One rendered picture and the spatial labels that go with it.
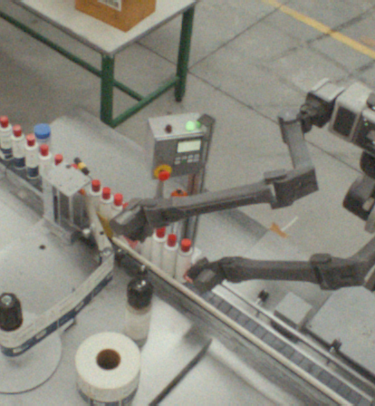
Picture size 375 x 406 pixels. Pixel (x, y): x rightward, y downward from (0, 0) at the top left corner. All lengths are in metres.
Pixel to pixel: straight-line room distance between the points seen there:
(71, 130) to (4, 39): 2.05
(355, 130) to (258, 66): 2.66
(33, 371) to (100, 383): 0.28
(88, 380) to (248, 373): 0.58
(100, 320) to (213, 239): 0.59
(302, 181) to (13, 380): 1.10
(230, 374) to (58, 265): 0.72
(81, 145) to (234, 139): 1.54
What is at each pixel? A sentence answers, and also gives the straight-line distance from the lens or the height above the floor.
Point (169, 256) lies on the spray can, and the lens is 2.61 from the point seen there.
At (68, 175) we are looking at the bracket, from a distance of 2.66.
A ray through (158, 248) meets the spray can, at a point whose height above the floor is 1.00.
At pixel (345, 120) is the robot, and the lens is 2.55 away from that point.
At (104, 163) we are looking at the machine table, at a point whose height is 0.83.
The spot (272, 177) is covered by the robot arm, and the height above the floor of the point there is 1.57.
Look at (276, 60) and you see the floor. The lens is 5.25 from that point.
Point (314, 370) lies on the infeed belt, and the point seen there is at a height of 0.88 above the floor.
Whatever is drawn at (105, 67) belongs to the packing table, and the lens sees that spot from 3.95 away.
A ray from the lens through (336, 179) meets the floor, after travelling 4.47.
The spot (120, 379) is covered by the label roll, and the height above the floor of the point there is 1.02.
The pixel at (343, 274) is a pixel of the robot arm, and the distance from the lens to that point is 2.17.
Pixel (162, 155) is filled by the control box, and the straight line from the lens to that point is 2.38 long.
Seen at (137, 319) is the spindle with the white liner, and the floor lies 1.04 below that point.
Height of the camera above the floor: 3.05
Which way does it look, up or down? 47 degrees down
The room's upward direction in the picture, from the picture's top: 8 degrees clockwise
